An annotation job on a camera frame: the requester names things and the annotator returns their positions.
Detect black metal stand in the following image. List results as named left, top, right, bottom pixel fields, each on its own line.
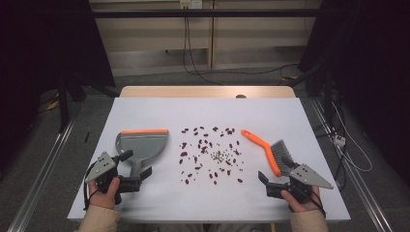
left=55, top=61, right=120, bottom=133

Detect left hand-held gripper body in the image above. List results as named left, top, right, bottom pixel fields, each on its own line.
left=84, top=150, right=143, bottom=206

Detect white floor cable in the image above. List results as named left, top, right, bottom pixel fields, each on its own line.
left=331, top=101, right=374, bottom=173

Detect person's right hand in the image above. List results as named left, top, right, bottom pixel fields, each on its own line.
left=279, top=186, right=322, bottom=214

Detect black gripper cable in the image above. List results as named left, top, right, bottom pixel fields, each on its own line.
left=82, top=159, right=100, bottom=212
left=308, top=188, right=327, bottom=218

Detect grey dustpan with orange lip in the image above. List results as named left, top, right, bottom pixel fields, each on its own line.
left=114, top=129, right=170, bottom=186

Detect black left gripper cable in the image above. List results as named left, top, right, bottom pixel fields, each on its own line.
left=82, top=159, right=100, bottom=212

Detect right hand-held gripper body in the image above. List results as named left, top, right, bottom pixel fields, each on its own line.
left=266, top=162, right=335, bottom=205

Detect person's left hand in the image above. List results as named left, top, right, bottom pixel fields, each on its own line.
left=88, top=177, right=121, bottom=211

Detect white power plug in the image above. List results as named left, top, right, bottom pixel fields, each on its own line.
left=333, top=134, right=347, bottom=148

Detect black horizontal bar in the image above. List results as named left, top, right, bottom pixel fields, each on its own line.
left=89, top=8, right=323, bottom=19

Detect small green beans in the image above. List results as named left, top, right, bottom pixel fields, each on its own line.
left=210, top=150, right=242, bottom=165

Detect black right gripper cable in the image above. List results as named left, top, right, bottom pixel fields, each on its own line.
left=308, top=188, right=327, bottom=218

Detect metal floor rail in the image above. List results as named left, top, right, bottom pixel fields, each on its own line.
left=7, top=118, right=79, bottom=232
left=309, top=99, right=394, bottom=232

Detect white wall socket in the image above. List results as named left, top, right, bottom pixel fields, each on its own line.
left=179, top=0, right=204, bottom=10

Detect black hanging wall cables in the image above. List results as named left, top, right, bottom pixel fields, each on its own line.
left=164, top=15, right=299, bottom=87

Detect orange brush with grey bristles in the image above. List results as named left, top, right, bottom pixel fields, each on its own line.
left=240, top=129, right=296, bottom=178

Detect red beans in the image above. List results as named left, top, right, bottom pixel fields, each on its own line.
left=178, top=126, right=246, bottom=187

